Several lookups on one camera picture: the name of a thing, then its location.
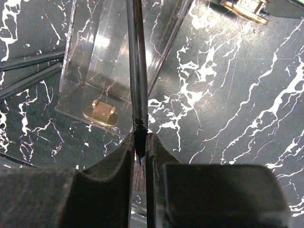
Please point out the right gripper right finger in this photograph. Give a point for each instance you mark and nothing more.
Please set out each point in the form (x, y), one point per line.
(210, 195)

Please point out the small black makeup brush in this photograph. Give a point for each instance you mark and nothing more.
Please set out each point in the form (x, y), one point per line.
(138, 88)

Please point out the thin black makeup brush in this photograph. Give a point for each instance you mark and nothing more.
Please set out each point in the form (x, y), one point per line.
(31, 60)

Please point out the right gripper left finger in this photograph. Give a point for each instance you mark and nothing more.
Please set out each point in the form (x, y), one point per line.
(97, 197)

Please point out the large fluffy powder brush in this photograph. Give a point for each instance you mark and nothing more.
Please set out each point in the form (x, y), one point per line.
(23, 84)

